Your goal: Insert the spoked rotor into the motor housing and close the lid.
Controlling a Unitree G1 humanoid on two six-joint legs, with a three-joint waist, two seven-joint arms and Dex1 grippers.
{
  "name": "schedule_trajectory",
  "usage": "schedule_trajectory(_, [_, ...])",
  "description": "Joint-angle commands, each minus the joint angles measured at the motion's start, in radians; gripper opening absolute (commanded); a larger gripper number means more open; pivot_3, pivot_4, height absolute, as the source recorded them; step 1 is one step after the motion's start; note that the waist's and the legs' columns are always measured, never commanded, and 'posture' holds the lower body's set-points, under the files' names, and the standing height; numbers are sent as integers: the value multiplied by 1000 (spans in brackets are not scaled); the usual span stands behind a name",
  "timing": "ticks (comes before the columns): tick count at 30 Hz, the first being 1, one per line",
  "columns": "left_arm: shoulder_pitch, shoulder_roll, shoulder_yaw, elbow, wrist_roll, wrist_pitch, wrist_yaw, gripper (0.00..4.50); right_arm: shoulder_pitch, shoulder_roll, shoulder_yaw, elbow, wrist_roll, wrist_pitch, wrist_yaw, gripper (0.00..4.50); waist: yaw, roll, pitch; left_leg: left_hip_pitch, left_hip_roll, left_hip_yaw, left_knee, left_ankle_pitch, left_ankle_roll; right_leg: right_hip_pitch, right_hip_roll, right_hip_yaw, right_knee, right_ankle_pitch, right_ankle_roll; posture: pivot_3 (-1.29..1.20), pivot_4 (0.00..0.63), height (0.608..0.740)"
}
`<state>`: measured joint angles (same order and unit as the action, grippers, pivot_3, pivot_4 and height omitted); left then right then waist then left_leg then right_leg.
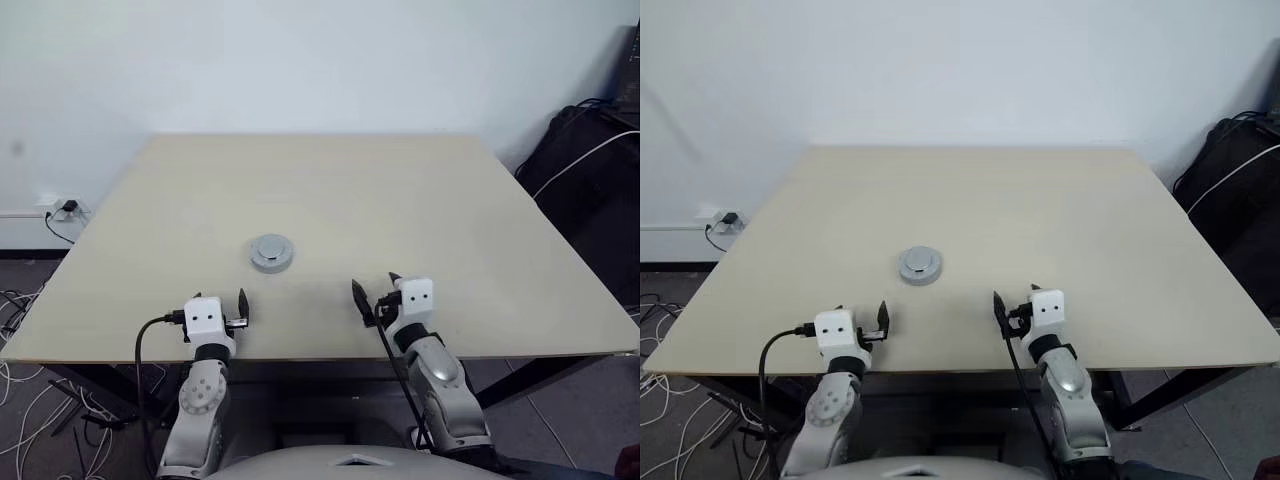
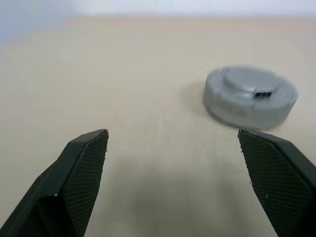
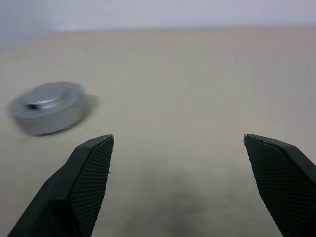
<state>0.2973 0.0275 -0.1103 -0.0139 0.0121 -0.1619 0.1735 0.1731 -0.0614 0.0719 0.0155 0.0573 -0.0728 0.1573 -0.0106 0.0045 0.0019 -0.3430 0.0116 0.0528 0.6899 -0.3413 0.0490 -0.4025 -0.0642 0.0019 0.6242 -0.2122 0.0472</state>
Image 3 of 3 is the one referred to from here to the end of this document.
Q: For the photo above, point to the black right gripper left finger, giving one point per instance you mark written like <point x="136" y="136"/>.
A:
<point x="74" y="187"/>

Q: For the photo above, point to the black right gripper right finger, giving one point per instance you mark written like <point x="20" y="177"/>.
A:
<point x="284" y="185"/>

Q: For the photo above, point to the silver motor housing copper windings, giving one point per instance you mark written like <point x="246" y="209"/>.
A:
<point x="49" y="121"/>

